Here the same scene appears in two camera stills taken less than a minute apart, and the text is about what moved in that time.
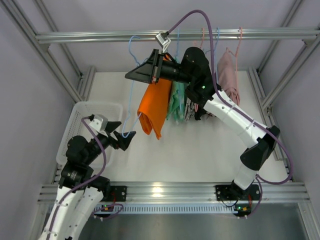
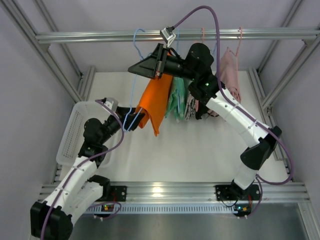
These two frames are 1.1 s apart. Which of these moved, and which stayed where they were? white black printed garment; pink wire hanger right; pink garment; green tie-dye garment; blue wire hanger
Moved: blue wire hanger
Stayed: pink garment; white black printed garment; pink wire hanger right; green tie-dye garment
